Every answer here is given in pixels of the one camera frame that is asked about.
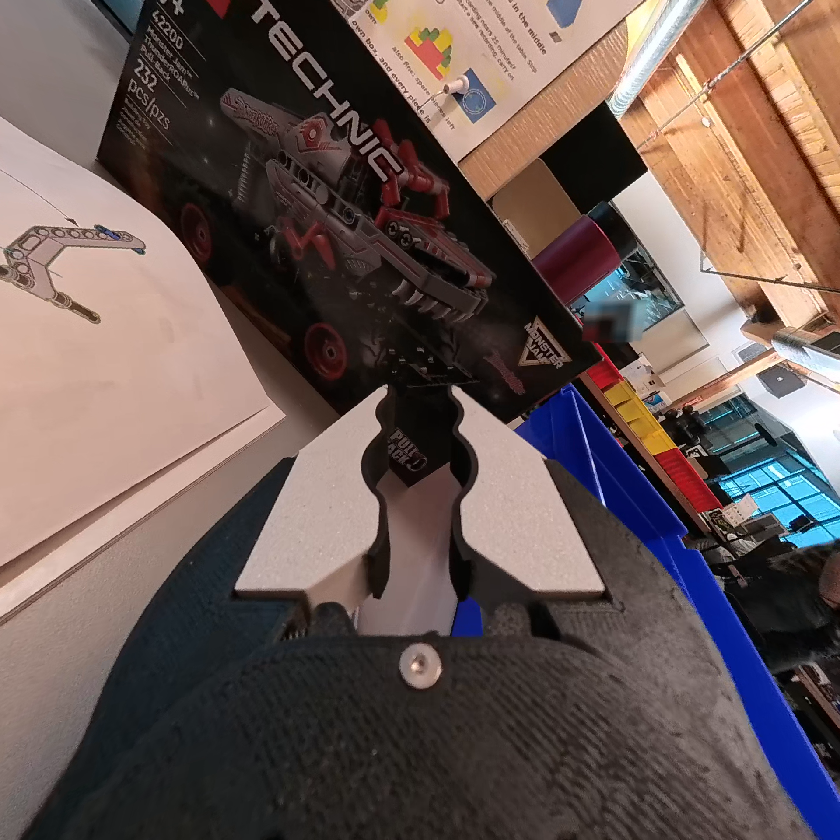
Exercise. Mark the large grid window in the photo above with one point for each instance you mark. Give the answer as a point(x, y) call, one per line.
point(774, 479)

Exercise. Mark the black square speaker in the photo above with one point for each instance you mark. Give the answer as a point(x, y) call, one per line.
point(781, 380)

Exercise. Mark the yellow storage bins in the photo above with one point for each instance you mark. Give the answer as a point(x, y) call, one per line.
point(633, 413)

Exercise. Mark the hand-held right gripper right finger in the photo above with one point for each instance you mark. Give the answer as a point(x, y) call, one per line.
point(525, 525)

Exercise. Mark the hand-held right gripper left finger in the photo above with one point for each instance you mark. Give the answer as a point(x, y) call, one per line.
point(308, 525)

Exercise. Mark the red storage bins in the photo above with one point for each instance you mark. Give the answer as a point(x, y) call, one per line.
point(689, 479)

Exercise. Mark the brown cardboard board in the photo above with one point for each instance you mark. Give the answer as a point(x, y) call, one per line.
point(558, 124)

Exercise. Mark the maroon cylinder bottle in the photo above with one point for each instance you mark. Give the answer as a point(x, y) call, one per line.
point(577, 259)

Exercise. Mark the beige panel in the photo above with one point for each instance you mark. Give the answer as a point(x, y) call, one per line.
point(531, 197)

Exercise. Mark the black panel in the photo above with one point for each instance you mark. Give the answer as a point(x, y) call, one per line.
point(590, 164)

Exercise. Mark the printed instruction sheet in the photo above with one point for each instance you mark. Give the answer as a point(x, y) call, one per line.
point(499, 39)

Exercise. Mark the silver ceiling duct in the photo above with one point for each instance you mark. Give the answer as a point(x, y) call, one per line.
point(656, 59)
point(807, 354)

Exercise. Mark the black toy truck set box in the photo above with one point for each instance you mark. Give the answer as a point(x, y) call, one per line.
point(262, 164)

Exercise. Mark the white peg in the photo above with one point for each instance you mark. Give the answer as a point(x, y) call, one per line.
point(454, 86)

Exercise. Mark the white instruction booklet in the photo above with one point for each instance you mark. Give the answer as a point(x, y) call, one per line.
point(98, 394)

